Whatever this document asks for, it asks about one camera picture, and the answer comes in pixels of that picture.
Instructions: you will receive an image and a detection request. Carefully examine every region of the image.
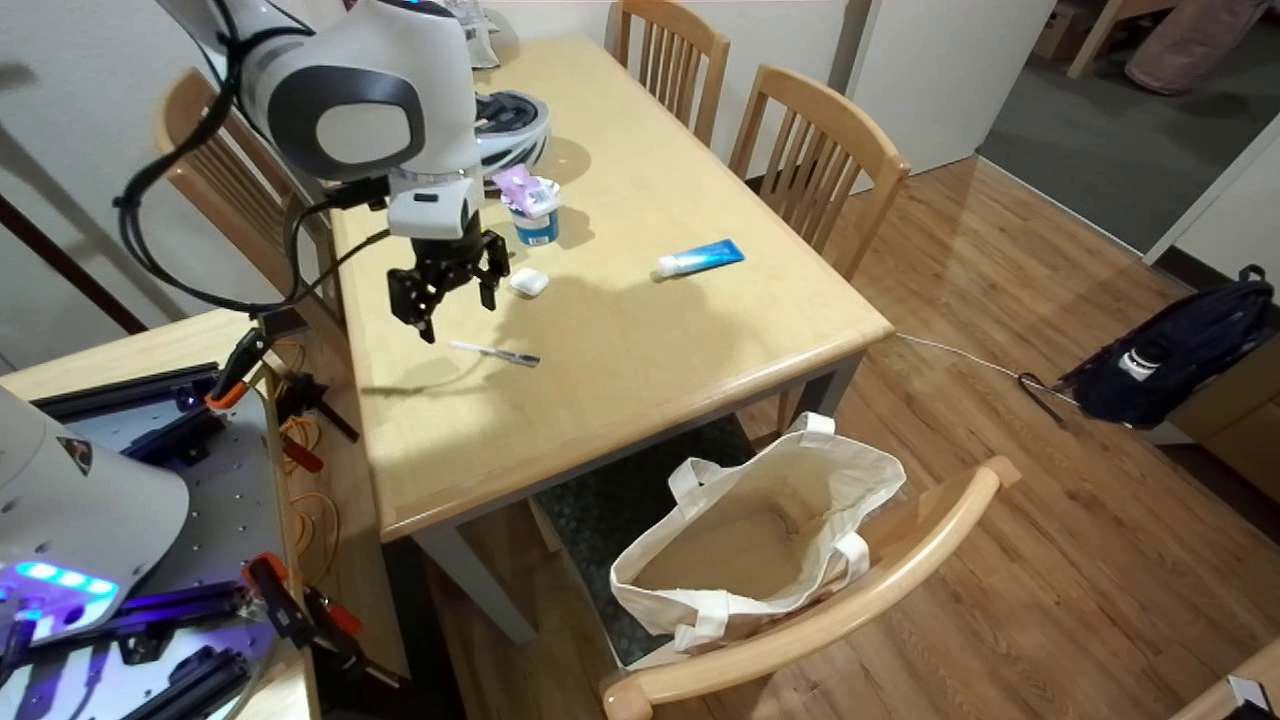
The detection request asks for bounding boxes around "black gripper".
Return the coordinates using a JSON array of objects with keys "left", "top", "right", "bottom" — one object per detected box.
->
[{"left": 383, "top": 226, "right": 516, "bottom": 348}]

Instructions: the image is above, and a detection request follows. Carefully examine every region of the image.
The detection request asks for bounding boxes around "thick black cable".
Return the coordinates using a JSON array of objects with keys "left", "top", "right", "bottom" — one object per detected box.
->
[{"left": 110, "top": 2, "right": 404, "bottom": 321}]

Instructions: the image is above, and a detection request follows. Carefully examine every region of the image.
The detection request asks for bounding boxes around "cup with purple lid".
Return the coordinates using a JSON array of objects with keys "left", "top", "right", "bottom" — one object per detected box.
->
[{"left": 492, "top": 163, "right": 567, "bottom": 250}]

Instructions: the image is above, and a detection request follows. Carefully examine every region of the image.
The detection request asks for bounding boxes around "blue and white tube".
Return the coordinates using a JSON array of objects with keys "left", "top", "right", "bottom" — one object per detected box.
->
[{"left": 649, "top": 234, "right": 746, "bottom": 283}]

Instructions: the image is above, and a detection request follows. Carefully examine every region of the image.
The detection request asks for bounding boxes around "wooden robot cart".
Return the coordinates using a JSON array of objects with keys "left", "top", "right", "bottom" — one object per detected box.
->
[{"left": 0, "top": 299, "right": 322, "bottom": 720}]

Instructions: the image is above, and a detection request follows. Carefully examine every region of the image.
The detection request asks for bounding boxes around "thin orange wire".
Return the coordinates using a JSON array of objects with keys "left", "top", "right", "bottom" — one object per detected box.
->
[{"left": 278, "top": 412, "right": 349, "bottom": 592}]

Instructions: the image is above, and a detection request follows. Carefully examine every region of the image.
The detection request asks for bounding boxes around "pink cloth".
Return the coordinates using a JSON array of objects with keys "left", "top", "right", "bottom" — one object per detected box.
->
[{"left": 1124, "top": 0, "right": 1271, "bottom": 94}]

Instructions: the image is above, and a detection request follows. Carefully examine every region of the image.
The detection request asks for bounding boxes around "light wooden dining table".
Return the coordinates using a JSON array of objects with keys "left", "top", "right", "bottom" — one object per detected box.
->
[{"left": 322, "top": 33, "right": 895, "bottom": 646}]

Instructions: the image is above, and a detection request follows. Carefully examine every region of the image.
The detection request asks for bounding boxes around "wooden slat-back chair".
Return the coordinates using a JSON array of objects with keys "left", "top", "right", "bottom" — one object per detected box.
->
[
  {"left": 724, "top": 60, "right": 917, "bottom": 283},
  {"left": 157, "top": 67, "right": 349, "bottom": 335},
  {"left": 604, "top": 0, "right": 737, "bottom": 147}
]

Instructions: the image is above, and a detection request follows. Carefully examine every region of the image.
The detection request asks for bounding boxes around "white door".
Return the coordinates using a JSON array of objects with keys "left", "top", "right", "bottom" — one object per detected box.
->
[{"left": 844, "top": 0, "right": 1058, "bottom": 177}]

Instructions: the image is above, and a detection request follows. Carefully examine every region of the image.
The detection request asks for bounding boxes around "navy blue backpack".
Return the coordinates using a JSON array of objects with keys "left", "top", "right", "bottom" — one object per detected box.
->
[{"left": 1058, "top": 260, "right": 1280, "bottom": 432}]

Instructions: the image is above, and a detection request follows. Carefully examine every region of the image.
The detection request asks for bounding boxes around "grey perforated mounting plate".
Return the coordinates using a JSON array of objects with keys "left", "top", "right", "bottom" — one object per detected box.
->
[{"left": 23, "top": 354, "right": 290, "bottom": 720}]

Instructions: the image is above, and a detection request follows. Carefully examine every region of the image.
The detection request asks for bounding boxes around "black metal rail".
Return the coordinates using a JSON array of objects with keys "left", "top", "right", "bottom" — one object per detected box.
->
[{"left": 30, "top": 361, "right": 223, "bottom": 422}]

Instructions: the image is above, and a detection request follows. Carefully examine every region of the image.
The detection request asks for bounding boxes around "wooden furniture leg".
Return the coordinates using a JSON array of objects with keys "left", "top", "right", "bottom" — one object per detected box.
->
[{"left": 1062, "top": 0, "right": 1163, "bottom": 79}]

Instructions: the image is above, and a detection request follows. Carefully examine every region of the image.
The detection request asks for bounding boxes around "brown wooden cabinet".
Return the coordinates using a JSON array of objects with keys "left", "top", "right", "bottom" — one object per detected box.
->
[{"left": 1166, "top": 333, "right": 1280, "bottom": 509}]

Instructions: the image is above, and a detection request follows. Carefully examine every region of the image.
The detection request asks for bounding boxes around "white pen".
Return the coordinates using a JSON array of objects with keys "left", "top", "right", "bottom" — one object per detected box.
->
[{"left": 443, "top": 335, "right": 547, "bottom": 367}]

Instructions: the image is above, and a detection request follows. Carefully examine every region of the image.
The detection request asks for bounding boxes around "beige canvas tote bag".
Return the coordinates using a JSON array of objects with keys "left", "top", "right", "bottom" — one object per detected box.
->
[{"left": 607, "top": 412, "right": 911, "bottom": 657}]

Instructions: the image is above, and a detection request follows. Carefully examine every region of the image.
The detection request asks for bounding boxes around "black clamp with orange tip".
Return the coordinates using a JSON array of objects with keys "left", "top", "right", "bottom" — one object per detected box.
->
[{"left": 272, "top": 370, "right": 364, "bottom": 476}]

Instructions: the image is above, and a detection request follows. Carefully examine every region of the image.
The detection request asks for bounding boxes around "dark grey rug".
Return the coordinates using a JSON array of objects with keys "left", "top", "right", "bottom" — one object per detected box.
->
[{"left": 532, "top": 412, "right": 763, "bottom": 670}]

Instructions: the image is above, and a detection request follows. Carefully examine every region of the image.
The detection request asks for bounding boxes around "wooden curved-back chair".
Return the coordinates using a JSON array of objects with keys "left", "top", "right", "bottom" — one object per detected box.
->
[{"left": 597, "top": 450, "right": 1023, "bottom": 720}]

